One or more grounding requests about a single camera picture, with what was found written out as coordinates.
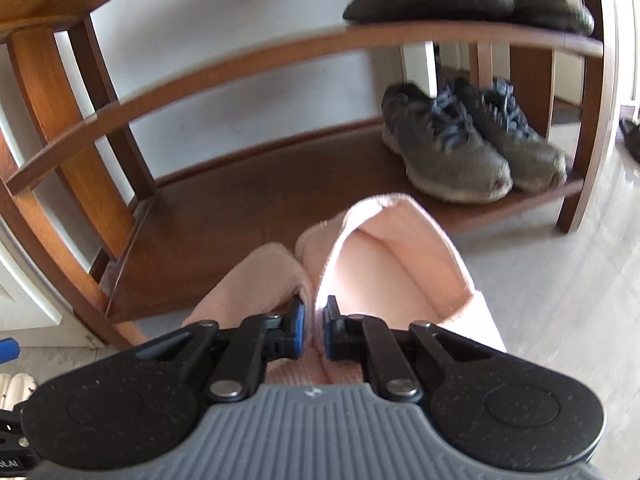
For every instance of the pink fluffy slipper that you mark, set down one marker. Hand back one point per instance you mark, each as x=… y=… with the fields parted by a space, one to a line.
x=400 y=260
x=260 y=280

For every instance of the black shoe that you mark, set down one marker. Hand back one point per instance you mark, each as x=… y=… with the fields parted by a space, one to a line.
x=631 y=137

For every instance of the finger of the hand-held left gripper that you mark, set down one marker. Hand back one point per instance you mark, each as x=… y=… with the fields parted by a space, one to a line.
x=7 y=350

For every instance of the brown wooden shoe rack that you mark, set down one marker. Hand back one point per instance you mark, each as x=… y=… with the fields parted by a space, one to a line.
x=225 y=200

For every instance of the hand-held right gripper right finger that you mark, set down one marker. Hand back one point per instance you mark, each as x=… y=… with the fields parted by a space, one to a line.
x=330 y=330

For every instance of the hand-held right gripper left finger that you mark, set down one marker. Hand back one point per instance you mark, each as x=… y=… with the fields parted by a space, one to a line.
x=298 y=327

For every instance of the grey mesh sneaker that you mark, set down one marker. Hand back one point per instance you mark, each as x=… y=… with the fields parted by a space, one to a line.
x=520 y=145
x=435 y=145

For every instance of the white panelled door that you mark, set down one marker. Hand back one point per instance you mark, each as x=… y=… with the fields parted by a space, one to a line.
x=30 y=310

